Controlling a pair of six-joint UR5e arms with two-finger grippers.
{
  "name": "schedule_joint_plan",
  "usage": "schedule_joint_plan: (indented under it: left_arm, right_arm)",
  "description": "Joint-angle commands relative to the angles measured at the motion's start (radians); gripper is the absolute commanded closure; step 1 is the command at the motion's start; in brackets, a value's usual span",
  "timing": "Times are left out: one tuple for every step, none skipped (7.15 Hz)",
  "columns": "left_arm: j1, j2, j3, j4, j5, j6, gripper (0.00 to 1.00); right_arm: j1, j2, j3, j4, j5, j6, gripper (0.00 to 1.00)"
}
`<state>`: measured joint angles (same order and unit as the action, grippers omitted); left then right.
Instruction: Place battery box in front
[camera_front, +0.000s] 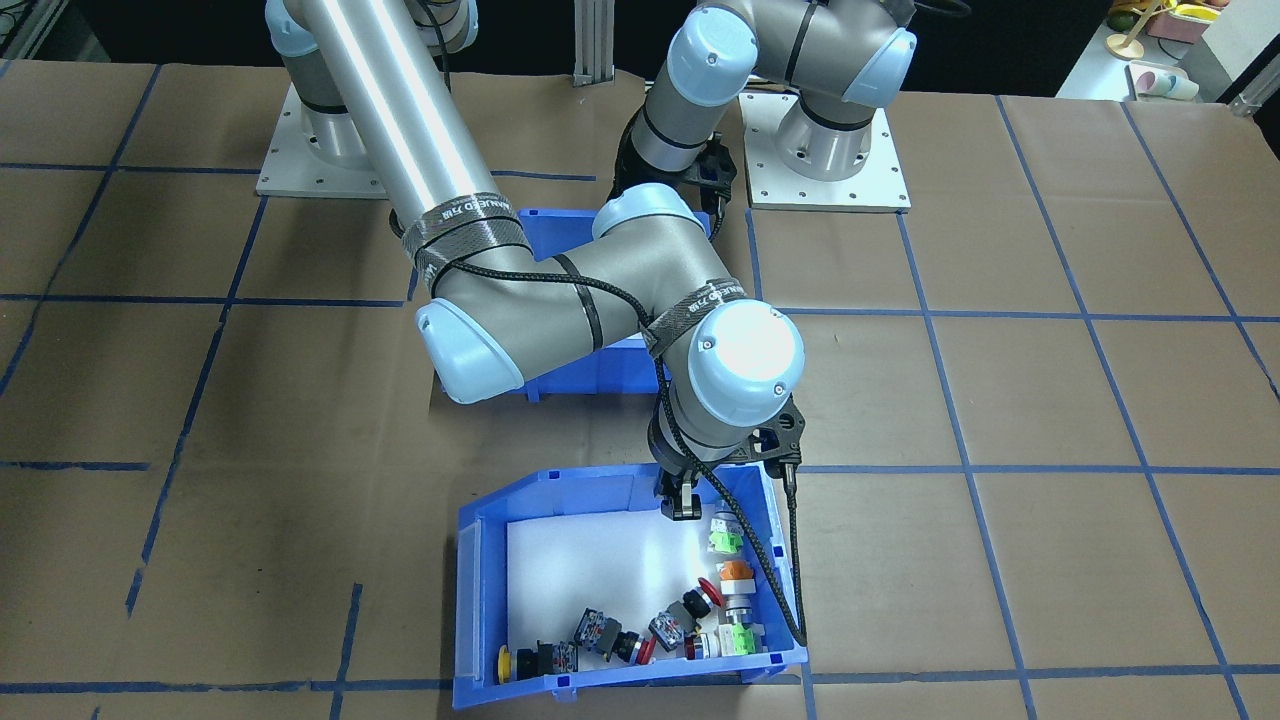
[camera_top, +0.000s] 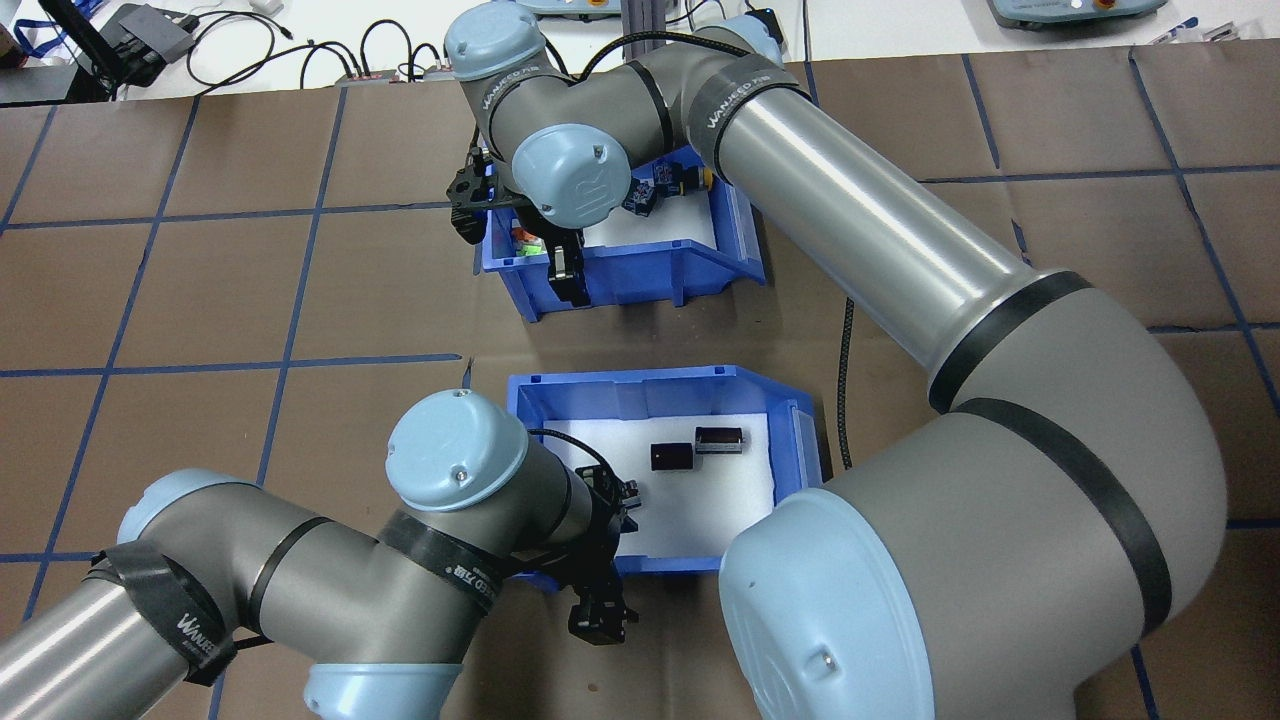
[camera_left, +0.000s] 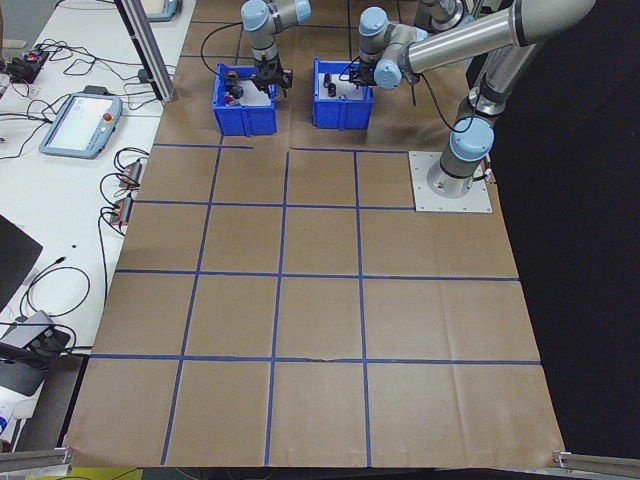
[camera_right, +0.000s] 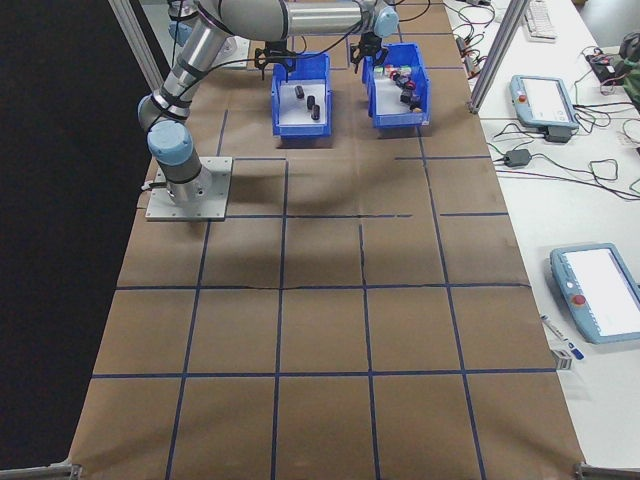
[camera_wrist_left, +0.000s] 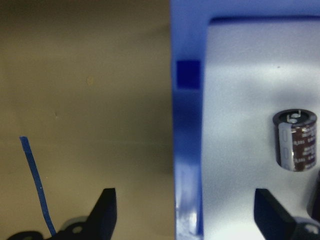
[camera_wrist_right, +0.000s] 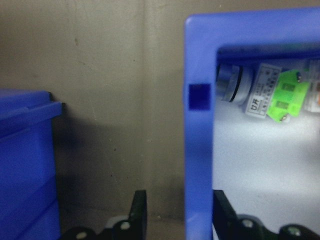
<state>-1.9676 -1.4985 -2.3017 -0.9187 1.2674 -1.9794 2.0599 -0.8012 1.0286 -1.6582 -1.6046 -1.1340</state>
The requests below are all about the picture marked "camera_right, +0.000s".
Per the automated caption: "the blue plastic storage bin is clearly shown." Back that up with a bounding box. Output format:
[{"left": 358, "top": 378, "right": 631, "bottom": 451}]
[
  {"left": 360, "top": 42, "right": 432, "bottom": 130},
  {"left": 271, "top": 52, "right": 334, "bottom": 140}
]

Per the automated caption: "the thin green cable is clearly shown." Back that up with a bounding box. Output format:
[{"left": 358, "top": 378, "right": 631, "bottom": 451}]
[{"left": 529, "top": 152, "right": 640, "bottom": 201}]

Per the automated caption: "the black frame cover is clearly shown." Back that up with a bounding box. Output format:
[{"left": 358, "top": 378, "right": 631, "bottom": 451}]
[{"left": 0, "top": 0, "right": 169, "bottom": 471}]

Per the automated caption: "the dark grey power adapter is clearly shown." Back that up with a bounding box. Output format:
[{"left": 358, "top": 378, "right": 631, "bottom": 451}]
[{"left": 543, "top": 124, "right": 576, "bottom": 145}]

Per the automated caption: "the aluminium frame bar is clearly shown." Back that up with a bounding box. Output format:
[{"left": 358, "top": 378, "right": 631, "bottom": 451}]
[{"left": 107, "top": 0, "right": 166, "bottom": 91}]

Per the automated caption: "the white square base plate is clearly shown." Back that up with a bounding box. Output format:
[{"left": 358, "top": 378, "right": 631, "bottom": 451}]
[
  {"left": 144, "top": 156, "right": 234, "bottom": 223},
  {"left": 219, "top": 38, "right": 251, "bottom": 69}
]

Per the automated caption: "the white keyboard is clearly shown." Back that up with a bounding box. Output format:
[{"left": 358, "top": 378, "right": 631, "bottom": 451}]
[{"left": 523, "top": 0, "right": 559, "bottom": 42}]

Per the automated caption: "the metal corner bracket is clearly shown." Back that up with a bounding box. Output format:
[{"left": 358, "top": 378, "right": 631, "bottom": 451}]
[
  {"left": 572, "top": 462, "right": 640, "bottom": 480},
  {"left": 0, "top": 462, "right": 84, "bottom": 480}
]

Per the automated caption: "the thin black adapter cable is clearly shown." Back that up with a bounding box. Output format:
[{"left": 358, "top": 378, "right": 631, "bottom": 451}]
[{"left": 487, "top": 119, "right": 549, "bottom": 166}]

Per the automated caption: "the white pen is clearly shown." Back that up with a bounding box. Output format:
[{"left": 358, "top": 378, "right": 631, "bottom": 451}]
[{"left": 539, "top": 313, "right": 571, "bottom": 344}]

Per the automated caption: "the aluminium profile post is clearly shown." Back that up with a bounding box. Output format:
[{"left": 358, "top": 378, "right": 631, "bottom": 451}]
[{"left": 468, "top": 0, "right": 526, "bottom": 115}]

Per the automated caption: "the light blue teach pendant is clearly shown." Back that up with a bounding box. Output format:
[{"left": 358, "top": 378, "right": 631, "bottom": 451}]
[
  {"left": 549, "top": 242, "right": 640, "bottom": 345},
  {"left": 508, "top": 74, "right": 581, "bottom": 135}
]

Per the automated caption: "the black electronic device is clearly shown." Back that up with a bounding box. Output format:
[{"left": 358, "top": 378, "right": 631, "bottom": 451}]
[{"left": 585, "top": 49, "right": 617, "bottom": 76}]

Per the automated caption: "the dark green bag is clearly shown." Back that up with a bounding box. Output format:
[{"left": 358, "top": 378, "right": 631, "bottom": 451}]
[{"left": 618, "top": 30, "right": 640, "bottom": 109}]

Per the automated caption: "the black power adapter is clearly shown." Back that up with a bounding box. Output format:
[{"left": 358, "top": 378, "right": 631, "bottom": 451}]
[{"left": 503, "top": 148, "right": 534, "bottom": 168}]

